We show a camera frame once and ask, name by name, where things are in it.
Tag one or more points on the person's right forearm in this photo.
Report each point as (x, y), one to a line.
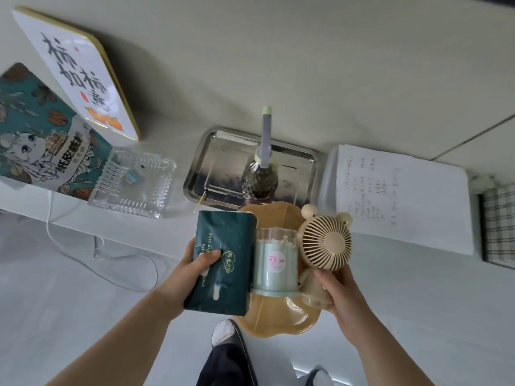
(386, 357)

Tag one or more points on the dark green tissue pack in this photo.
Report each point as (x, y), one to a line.
(229, 237)

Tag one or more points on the person's right leg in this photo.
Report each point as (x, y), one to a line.
(320, 377)

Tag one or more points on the person's left leg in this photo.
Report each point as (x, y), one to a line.
(225, 361)

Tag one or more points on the person's left forearm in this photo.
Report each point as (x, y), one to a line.
(120, 345)

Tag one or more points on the white handwritten paper stack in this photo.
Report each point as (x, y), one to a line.
(422, 196)

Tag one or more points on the clear glass ashtray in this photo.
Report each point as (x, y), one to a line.
(153, 192)

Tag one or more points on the clear cotton swab container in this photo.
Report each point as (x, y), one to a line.
(275, 261)

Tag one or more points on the stainless steel tray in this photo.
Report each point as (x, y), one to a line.
(217, 168)

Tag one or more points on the person's leg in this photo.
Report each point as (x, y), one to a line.
(320, 377)
(225, 361)

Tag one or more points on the glass bottle with pump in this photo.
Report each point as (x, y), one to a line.
(259, 182)

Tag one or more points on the person's right hand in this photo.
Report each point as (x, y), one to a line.
(350, 309)

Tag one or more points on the person's left hand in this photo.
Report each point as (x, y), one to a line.
(181, 281)

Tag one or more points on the beige bear-shaped mini fan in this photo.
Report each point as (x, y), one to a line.
(326, 241)

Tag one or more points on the white calligraphy plaque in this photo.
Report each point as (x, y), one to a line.
(80, 72)

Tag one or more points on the golden flower-shaped snack tray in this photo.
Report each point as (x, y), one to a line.
(277, 317)

